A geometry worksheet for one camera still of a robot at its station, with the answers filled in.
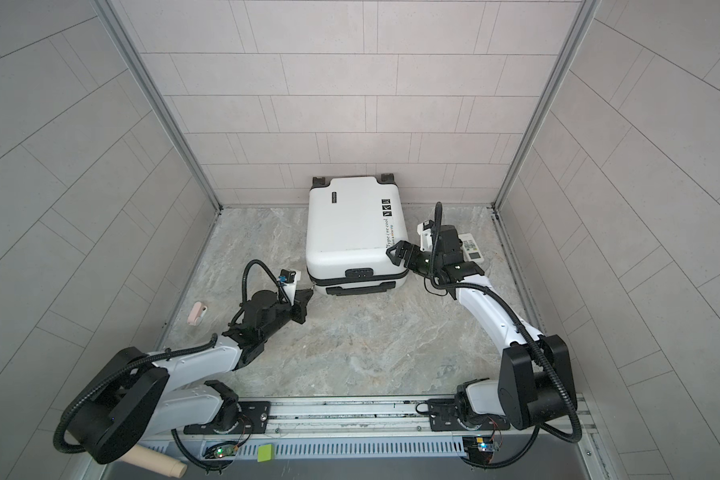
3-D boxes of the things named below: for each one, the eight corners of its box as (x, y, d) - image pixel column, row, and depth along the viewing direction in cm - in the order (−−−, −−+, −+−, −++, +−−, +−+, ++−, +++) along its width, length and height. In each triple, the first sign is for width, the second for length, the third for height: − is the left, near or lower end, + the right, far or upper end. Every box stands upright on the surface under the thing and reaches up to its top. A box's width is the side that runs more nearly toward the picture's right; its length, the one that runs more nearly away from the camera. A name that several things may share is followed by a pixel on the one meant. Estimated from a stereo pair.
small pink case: (191, 325, 87) (186, 321, 85) (199, 306, 91) (194, 302, 89) (201, 325, 87) (196, 321, 85) (208, 306, 91) (204, 302, 89)
